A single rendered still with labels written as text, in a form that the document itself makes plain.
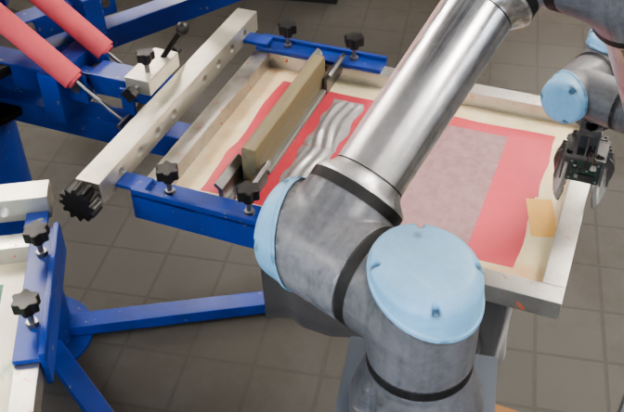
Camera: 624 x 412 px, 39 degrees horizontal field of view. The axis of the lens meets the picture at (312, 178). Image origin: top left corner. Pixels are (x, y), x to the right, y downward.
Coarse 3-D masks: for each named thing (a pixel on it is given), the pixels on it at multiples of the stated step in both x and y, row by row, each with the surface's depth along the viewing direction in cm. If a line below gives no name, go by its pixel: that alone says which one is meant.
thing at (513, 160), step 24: (336, 96) 194; (312, 120) 187; (360, 120) 186; (456, 120) 186; (456, 144) 179; (480, 144) 179; (504, 144) 179; (528, 144) 179; (432, 168) 173; (456, 168) 173; (480, 168) 173; (504, 168) 173; (528, 168) 173; (528, 192) 167
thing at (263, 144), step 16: (320, 64) 185; (304, 80) 179; (320, 80) 188; (288, 96) 175; (304, 96) 180; (272, 112) 171; (288, 112) 173; (256, 128) 167; (272, 128) 167; (288, 128) 175; (256, 144) 163; (272, 144) 169; (256, 160) 163
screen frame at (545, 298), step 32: (256, 64) 198; (288, 64) 201; (224, 96) 188; (480, 96) 187; (512, 96) 186; (192, 128) 179; (192, 160) 176; (576, 192) 161; (576, 224) 155; (512, 288) 143; (544, 288) 143
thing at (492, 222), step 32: (224, 160) 176; (288, 160) 176; (416, 192) 168; (448, 192) 167; (480, 192) 167; (512, 192) 167; (416, 224) 161; (448, 224) 160; (480, 224) 160; (512, 224) 160; (480, 256) 154; (512, 256) 154
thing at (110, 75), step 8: (104, 64) 189; (112, 64) 189; (120, 64) 189; (96, 72) 187; (104, 72) 187; (112, 72) 187; (120, 72) 186; (96, 80) 187; (104, 80) 186; (112, 80) 185; (120, 80) 184; (168, 80) 184; (96, 88) 188; (104, 88) 188; (112, 88) 187; (160, 88) 182; (112, 96) 188; (120, 96) 187; (144, 96) 184; (152, 96) 183
